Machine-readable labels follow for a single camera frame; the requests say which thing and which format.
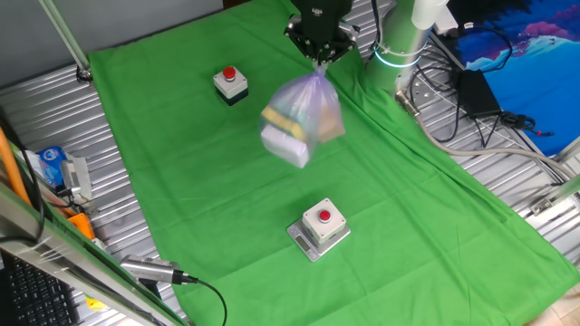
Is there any grey corrugated hose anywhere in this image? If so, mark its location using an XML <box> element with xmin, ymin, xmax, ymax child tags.
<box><xmin>393</xmin><ymin>89</ymin><xmax>577</xmax><ymax>182</ymax></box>

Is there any black camera cable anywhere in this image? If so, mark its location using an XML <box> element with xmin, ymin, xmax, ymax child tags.
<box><xmin>174</xmin><ymin>270</ymin><xmax>228</xmax><ymax>326</ymax></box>

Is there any short aluminium profile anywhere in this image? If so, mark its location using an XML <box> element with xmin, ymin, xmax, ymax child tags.
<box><xmin>528</xmin><ymin>174</ymin><xmax>580</xmax><ymax>217</ymax></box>

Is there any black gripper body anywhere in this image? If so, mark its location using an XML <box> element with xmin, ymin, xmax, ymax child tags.
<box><xmin>291</xmin><ymin>0</ymin><xmax>355</xmax><ymax>52</ymax></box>

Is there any orange box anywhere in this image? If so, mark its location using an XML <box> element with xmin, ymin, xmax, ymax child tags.
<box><xmin>67</xmin><ymin>212</ymin><xmax>97</xmax><ymax>241</ymax></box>

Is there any teal sponge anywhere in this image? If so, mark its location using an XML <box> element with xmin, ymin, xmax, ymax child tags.
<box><xmin>276</xmin><ymin>101</ymin><xmax>310</xmax><ymax>123</ymax></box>

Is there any black keyboard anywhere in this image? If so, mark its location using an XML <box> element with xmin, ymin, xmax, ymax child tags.
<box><xmin>0</xmin><ymin>252</ymin><xmax>82</xmax><ymax>326</ymax></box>

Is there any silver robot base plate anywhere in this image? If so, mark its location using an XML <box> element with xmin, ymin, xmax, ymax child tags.
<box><xmin>401</xmin><ymin>67</ymin><xmax>440</xmax><ymax>110</ymax></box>

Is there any black adapter cable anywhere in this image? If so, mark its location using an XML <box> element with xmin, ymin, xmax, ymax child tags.
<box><xmin>470</xmin><ymin>110</ymin><xmax>555</xmax><ymax>149</ymax></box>

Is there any blue poster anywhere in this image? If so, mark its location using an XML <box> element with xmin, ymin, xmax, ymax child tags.
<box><xmin>452</xmin><ymin>0</ymin><xmax>580</xmax><ymax>158</ymax></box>

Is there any black base cable bundle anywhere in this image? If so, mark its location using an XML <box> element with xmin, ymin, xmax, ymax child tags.
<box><xmin>406</xmin><ymin>56</ymin><xmax>464</xmax><ymax>145</ymax></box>

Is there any orange tube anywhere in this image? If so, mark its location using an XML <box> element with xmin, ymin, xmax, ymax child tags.
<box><xmin>0</xmin><ymin>126</ymin><xmax>33</xmax><ymax>207</ymax></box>

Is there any black power adapter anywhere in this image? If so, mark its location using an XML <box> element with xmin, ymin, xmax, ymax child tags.
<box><xmin>456</xmin><ymin>69</ymin><xmax>503</xmax><ymax>120</ymax></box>

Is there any blue tissue pack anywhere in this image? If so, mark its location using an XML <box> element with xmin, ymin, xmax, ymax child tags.
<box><xmin>24</xmin><ymin>145</ymin><xmax>70</xmax><ymax>189</ymax></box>

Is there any grey red-button box black base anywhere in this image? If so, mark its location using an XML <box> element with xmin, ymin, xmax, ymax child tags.
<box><xmin>212</xmin><ymin>65</ymin><xmax>250</xmax><ymax>108</ymax></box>

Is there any silver depth camera with cable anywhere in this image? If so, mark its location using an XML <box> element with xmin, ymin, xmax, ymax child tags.
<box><xmin>119</xmin><ymin>254</ymin><xmax>183</xmax><ymax>287</ymax></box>

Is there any clear plastic bag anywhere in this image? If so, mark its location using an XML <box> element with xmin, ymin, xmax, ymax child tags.
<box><xmin>258</xmin><ymin>65</ymin><xmax>347</xmax><ymax>170</ymax></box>

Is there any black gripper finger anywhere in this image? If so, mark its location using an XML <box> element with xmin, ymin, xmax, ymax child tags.
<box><xmin>321</xmin><ymin>21</ymin><xmax>360</xmax><ymax>69</ymax></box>
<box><xmin>283</xmin><ymin>14</ymin><xmax>324</xmax><ymax>69</ymax></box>

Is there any aluminium frame post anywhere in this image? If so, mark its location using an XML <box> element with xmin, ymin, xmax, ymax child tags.
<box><xmin>38</xmin><ymin>0</ymin><xmax>94</xmax><ymax>84</ymax></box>

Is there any yellow sponge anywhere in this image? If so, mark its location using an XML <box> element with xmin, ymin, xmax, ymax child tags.
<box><xmin>261</xmin><ymin>105</ymin><xmax>306</xmax><ymax>140</ymax></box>

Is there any aluminium frame beam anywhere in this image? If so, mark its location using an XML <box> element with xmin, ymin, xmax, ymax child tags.
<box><xmin>0</xmin><ymin>178</ymin><xmax>192</xmax><ymax>326</ymax></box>

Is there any tan block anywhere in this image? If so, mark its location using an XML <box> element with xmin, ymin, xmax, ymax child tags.
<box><xmin>318</xmin><ymin>103</ymin><xmax>346</xmax><ymax>143</ymax></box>

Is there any white foam block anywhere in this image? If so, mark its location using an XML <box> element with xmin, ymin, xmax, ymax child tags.
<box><xmin>260</xmin><ymin>124</ymin><xmax>311</xmax><ymax>169</ymax></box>

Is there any green cloth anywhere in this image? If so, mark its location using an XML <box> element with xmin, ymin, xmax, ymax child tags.
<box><xmin>88</xmin><ymin>0</ymin><xmax>580</xmax><ymax>326</ymax></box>

